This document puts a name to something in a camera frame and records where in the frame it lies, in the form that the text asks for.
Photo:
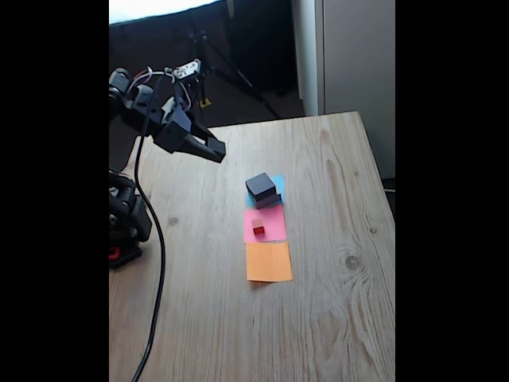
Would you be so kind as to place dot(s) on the large grey foam block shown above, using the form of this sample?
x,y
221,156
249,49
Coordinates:
x,y
270,201

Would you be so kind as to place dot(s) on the red cube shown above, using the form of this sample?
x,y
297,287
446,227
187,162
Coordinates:
x,y
258,227

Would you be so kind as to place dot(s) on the orange paper sheet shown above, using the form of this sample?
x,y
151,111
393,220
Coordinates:
x,y
270,262

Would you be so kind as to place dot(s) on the medium dark foam block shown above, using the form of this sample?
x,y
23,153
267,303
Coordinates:
x,y
260,185

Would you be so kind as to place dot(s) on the white cabinet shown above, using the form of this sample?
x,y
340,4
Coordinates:
x,y
358,59

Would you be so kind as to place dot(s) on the black tripod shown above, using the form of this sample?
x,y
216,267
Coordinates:
x,y
238,75

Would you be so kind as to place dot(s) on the pink paper sheet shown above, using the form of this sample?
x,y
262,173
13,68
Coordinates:
x,y
278,223

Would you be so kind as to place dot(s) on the blue paper sheet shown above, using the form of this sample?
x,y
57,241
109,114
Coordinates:
x,y
280,183

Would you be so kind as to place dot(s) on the red and black table clamp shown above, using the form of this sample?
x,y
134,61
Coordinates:
x,y
125,256

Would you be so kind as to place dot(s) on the yellow tape marker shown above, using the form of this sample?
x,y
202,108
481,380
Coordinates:
x,y
205,103

